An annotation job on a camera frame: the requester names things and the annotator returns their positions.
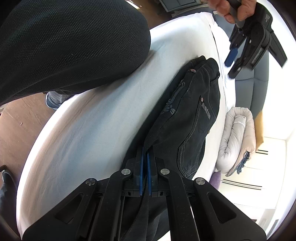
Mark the person's black trouser leg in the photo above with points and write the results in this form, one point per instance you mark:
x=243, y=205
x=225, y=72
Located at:
x=68, y=46

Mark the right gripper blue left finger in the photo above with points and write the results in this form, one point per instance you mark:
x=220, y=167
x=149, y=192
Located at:
x=138, y=172

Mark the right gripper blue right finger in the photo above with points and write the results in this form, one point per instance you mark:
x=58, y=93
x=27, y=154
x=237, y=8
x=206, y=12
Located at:
x=152, y=174

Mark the grey upholstered headboard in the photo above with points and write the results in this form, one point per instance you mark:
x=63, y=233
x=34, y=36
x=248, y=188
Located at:
x=251, y=86

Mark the black denim pants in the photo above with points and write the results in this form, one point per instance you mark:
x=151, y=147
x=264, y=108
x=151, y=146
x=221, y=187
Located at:
x=176, y=130

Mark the yellow pillow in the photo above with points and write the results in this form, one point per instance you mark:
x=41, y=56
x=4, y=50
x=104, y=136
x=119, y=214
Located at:
x=259, y=129

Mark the folded beige grey duvet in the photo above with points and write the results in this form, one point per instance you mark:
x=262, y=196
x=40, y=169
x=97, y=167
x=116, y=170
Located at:
x=238, y=137

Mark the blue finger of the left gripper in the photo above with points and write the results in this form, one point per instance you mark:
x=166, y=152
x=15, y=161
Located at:
x=231, y=57

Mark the purple cushion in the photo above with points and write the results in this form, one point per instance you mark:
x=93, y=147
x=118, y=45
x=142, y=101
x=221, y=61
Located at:
x=215, y=179

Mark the folded blue grey garment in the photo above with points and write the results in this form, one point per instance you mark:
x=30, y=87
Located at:
x=242, y=162

